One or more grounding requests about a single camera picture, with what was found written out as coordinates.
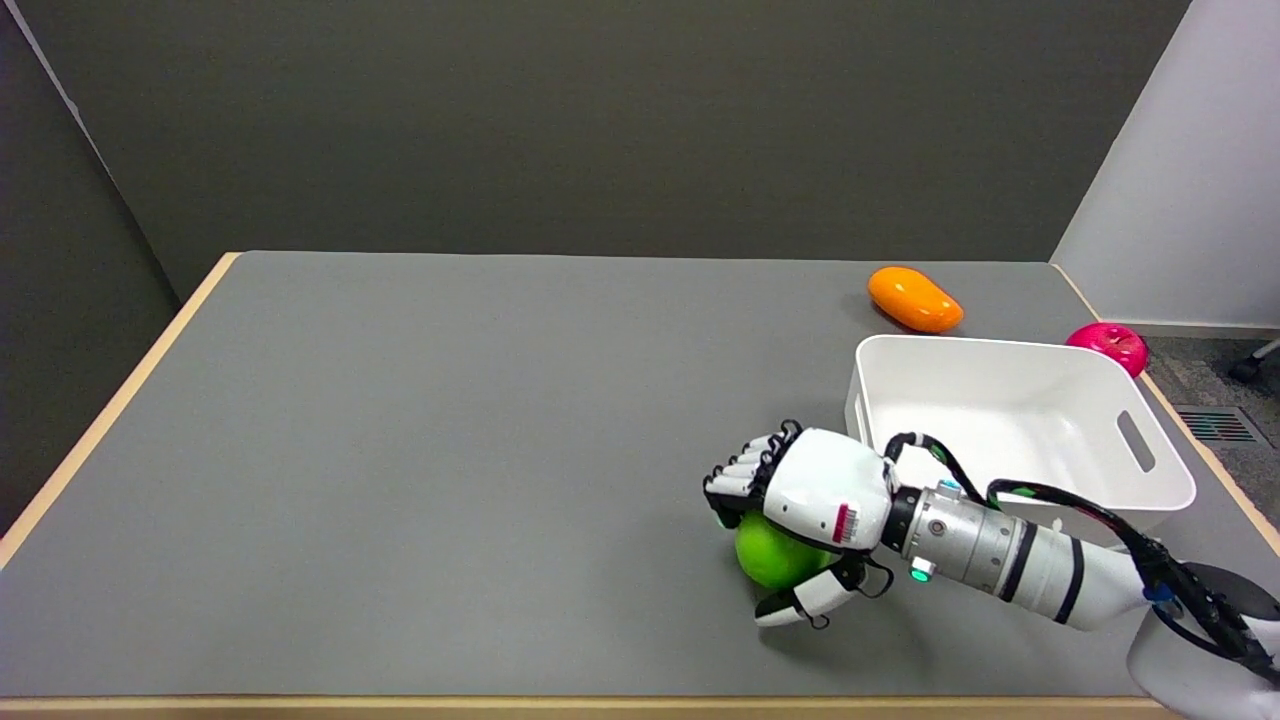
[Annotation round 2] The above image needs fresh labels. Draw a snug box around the orange mango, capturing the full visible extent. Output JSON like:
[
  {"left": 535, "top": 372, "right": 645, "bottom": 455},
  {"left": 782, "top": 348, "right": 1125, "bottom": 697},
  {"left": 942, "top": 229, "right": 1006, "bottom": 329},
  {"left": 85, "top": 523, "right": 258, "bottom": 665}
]
[{"left": 867, "top": 266, "right": 965, "bottom": 334}]

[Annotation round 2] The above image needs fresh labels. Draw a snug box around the green apple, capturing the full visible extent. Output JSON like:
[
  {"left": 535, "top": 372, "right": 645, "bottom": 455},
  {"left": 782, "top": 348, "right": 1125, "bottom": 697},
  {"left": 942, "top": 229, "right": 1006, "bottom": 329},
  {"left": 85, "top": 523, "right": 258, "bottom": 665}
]
[{"left": 735, "top": 510, "right": 841, "bottom": 590}]

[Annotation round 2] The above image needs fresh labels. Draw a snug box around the white plastic bin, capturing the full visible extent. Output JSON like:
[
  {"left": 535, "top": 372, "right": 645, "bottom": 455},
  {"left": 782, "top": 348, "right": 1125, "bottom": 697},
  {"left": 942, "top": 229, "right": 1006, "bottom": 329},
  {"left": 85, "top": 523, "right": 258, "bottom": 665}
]
[{"left": 845, "top": 335, "right": 1197, "bottom": 547}]

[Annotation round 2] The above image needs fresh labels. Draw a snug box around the long black green braided cable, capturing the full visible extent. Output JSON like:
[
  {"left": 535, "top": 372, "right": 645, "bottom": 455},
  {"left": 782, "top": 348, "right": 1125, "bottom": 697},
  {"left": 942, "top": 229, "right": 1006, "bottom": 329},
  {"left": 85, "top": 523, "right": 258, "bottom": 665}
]
[{"left": 988, "top": 480, "right": 1280, "bottom": 683}]

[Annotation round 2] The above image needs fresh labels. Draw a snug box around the floor vent grille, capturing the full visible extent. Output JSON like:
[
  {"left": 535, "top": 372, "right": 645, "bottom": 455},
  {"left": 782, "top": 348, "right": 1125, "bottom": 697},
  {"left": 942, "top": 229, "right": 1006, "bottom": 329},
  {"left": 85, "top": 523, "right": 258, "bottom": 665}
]
[{"left": 1174, "top": 404, "right": 1263, "bottom": 447}]

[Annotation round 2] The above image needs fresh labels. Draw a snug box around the black chair caster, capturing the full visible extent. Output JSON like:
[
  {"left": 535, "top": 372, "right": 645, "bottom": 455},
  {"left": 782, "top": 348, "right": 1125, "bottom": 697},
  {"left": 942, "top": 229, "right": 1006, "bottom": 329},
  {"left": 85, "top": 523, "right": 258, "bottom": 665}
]
[{"left": 1228, "top": 338, "right": 1280, "bottom": 384}]

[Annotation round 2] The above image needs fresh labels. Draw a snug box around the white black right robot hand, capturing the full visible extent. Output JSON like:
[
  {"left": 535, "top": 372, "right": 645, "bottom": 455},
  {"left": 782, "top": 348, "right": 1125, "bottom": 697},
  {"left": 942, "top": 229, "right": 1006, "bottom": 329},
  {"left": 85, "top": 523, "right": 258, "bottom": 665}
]
[{"left": 703, "top": 420, "right": 901, "bottom": 629}]

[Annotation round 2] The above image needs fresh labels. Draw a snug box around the black green braided cable loop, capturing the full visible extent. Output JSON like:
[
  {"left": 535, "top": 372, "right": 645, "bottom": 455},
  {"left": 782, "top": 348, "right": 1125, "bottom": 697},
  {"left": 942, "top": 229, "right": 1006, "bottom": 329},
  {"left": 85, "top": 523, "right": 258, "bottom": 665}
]
[{"left": 884, "top": 432, "right": 989, "bottom": 503}]

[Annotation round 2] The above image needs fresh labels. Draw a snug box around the pink apple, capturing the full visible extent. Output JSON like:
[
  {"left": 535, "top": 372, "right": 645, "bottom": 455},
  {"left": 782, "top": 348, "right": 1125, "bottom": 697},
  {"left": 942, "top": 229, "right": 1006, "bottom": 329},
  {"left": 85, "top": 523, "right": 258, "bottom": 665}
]
[{"left": 1065, "top": 322, "right": 1149, "bottom": 379}]

